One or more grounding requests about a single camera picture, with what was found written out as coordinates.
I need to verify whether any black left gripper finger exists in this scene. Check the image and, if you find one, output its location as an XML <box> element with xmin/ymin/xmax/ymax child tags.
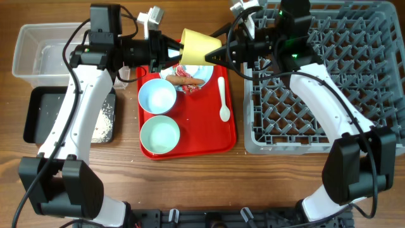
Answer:
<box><xmin>158</xmin><ymin>54</ymin><xmax>182</xmax><ymax>72</ymax></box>
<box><xmin>163</xmin><ymin>35</ymin><xmax>184</xmax><ymax>51</ymax></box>

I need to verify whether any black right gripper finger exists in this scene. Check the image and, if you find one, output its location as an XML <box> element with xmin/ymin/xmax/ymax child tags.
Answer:
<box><xmin>204</xmin><ymin>45</ymin><xmax>229</xmax><ymax>65</ymax></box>
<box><xmin>210</xmin><ymin>23</ymin><xmax>232</xmax><ymax>37</ymax></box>

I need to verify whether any red snack wrapper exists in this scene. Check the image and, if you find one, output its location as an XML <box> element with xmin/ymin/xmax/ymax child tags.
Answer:
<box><xmin>173</xmin><ymin>65</ymin><xmax>201</xmax><ymax>94</ymax></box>

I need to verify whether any brown sausage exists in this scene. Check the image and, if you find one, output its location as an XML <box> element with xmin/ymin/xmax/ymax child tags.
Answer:
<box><xmin>165</xmin><ymin>75</ymin><xmax>205</xmax><ymax>86</ymax></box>

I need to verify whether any light blue plate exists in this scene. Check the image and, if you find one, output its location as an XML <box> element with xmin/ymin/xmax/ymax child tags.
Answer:
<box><xmin>159</xmin><ymin>65</ymin><xmax>213</xmax><ymax>92</ymax></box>

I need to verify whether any yellow plastic cup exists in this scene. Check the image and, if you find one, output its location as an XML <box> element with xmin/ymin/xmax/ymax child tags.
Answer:
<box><xmin>179</xmin><ymin>28</ymin><xmax>222</xmax><ymax>66</ymax></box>

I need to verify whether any light blue bowl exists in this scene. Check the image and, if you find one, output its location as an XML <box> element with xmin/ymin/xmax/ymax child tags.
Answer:
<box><xmin>138</xmin><ymin>79</ymin><xmax>177</xmax><ymax>115</ymax></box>

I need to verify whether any white plastic spoon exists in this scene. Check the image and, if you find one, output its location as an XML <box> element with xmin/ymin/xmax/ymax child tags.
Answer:
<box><xmin>218</xmin><ymin>77</ymin><xmax>230</xmax><ymax>122</ymax></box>

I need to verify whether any green bowl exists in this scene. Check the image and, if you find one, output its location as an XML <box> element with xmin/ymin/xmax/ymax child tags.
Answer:
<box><xmin>140</xmin><ymin>115</ymin><xmax>180</xmax><ymax>155</ymax></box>

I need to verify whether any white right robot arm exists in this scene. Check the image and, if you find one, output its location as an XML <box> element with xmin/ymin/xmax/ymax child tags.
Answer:
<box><xmin>204</xmin><ymin>1</ymin><xmax>396</xmax><ymax>227</ymax></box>

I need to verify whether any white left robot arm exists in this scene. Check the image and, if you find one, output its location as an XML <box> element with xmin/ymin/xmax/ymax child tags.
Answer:
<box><xmin>18</xmin><ymin>3</ymin><xmax>183</xmax><ymax>227</ymax></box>

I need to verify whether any grey dishwasher rack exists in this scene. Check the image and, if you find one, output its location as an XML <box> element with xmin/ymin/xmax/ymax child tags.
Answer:
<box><xmin>244</xmin><ymin>1</ymin><xmax>404</xmax><ymax>155</ymax></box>

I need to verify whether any black waste tray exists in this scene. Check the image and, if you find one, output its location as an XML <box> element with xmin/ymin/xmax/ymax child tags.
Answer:
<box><xmin>23</xmin><ymin>87</ymin><xmax>116</xmax><ymax>144</ymax></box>

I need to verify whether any red serving tray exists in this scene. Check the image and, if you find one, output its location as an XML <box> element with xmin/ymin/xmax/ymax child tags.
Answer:
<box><xmin>140</xmin><ymin>66</ymin><xmax>237</xmax><ymax>160</ymax></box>

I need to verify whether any white rice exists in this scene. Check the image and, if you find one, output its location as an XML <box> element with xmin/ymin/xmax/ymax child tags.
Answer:
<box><xmin>91</xmin><ymin>94</ymin><xmax>116</xmax><ymax>143</ymax></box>

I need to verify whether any clear plastic bin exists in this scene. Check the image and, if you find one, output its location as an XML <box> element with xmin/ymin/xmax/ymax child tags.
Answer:
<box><xmin>11</xmin><ymin>22</ymin><xmax>132</xmax><ymax>89</ymax></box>

